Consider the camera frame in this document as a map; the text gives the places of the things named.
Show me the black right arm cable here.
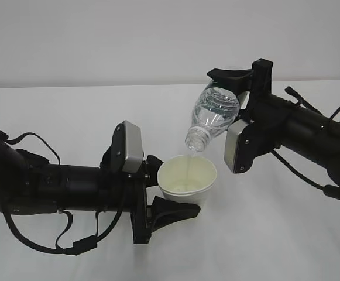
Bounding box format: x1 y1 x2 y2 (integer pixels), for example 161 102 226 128
270 85 340 201

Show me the white paper cup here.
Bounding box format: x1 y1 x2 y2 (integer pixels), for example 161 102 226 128
157 155 218 205

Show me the clear water bottle green label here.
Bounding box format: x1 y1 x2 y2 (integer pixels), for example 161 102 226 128
185 80 241 152

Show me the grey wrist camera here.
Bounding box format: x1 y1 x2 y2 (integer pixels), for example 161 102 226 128
224 120 248 173
122 120 143 173

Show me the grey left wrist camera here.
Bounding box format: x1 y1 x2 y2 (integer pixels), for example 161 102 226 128
122 120 143 173

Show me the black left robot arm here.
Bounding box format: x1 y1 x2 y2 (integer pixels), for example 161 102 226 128
0 121 200 255

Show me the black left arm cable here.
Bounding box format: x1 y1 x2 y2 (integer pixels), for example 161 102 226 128
0 132 123 256

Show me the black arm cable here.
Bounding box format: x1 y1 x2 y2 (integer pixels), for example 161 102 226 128
0 132 123 256
270 85 340 201

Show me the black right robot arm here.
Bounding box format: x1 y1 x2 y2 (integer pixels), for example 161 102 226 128
207 59 340 200

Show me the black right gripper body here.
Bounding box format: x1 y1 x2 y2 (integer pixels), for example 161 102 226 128
232 59 293 174

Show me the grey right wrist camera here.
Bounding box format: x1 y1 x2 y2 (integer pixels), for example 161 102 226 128
224 120 248 173

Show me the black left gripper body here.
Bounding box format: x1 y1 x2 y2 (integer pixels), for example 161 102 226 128
99 122 152 245

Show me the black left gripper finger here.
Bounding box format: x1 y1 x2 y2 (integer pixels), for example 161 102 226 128
146 196 201 232
145 155 163 187

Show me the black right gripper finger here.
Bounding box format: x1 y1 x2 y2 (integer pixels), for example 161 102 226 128
207 68 253 94

